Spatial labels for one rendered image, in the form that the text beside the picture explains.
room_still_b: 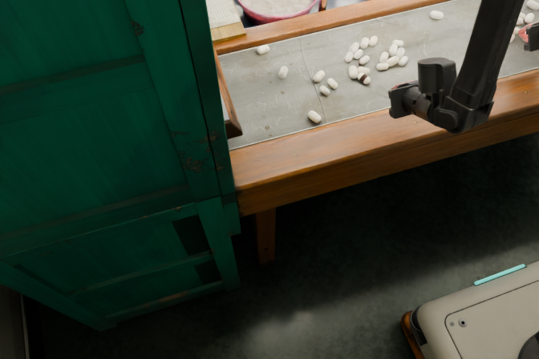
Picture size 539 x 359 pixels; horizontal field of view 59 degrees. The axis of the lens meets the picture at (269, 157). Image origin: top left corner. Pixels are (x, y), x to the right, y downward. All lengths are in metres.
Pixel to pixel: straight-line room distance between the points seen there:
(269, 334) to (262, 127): 0.84
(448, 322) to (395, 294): 0.32
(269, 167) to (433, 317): 0.74
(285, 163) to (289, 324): 0.80
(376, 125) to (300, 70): 0.26
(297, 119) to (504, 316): 0.88
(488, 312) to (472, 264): 0.37
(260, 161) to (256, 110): 0.16
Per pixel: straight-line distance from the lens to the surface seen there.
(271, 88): 1.28
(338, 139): 1.18
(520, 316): 1.69
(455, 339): 1.60
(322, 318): 1.80
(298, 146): 1.16
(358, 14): 1.44
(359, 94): 1.29
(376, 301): 1.84
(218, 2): 1.44
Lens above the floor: 1.77
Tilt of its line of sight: 62 degrees down
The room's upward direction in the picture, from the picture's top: straight up
